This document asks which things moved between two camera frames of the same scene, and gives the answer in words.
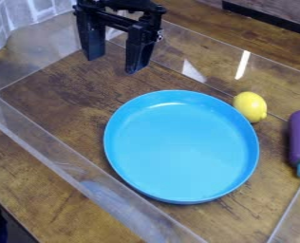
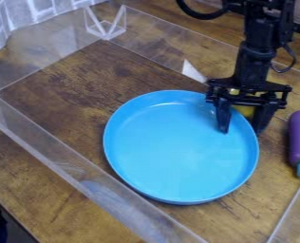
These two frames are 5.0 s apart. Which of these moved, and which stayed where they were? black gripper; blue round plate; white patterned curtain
Moved: black gripper
Stayed: white patterned curtain; blue round plate
